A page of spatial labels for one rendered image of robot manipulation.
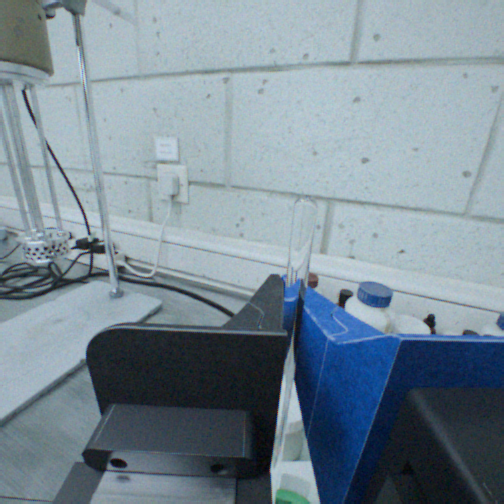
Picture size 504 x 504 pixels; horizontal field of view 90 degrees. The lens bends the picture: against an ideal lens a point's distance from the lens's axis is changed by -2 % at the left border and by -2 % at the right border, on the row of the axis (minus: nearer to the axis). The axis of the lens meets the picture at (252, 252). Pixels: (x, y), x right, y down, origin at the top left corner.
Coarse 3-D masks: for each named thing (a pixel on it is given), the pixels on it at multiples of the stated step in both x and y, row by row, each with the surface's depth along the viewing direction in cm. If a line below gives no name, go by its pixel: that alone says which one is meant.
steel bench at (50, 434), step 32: (0, 256) 71; (0, 288) 56; (64, 288) 57; (128, 288) 59; (160, 288) 60; (192, 288) 60; (0, 320) 46; (160, 320) 49; (192, 320) 49; (224, 320) 50; (64, 384) 34; (32, 416) 30; (64, 416) 30; (96, 416) 31; (0, 448) 26; (32, 448) 27; (64, 448) 27; (0, 480) 24; (32, 480) 24; (64, 480) 24
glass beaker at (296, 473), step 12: (288, 444) 14; (300, 444) 13; (288, 456) 14; (300, 456) 14; (288, 468) 14; (300, 468) 14; (288, 480) 15; (300, 480) 14; (312, 480) 14; (300, 492) 15; (312, 492) 14
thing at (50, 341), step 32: (96, 288) 56; (32, 320) 45; (64, 320) 45; (96, 320) 46; (128, 320) 47; (0, 352) 38; (32, 352) 38; (64, 352) 39; (0, 384) 33; (32, 384) 33; (0, 416) 29
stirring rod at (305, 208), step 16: (304, 208) 6; (304, 224) 6; (304, 240) 7; (288, 256) 7; (304, 256) 7; (288, 272) 7; (304, 272) 7; (288, 288) 7; (304, 288) 7; (288, 304) 7; (288, 320) 7; (288, 336) 8; (288, 352) 8; (288, 368) 8; (288, 384) 8; (288, 400) 9; (272, 464) 10; (272, 480) 10; (272, 496) 11
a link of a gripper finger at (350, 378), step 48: (336, 336) 6; (384, 336) 4; (432, 336) 4; (480, 336) 4; (336, 384) 5; (384, 384) 4; (432, 384) 4; (480, 384) 4; (336, 432) 5; (384, 432) 4; (336, 480) 5
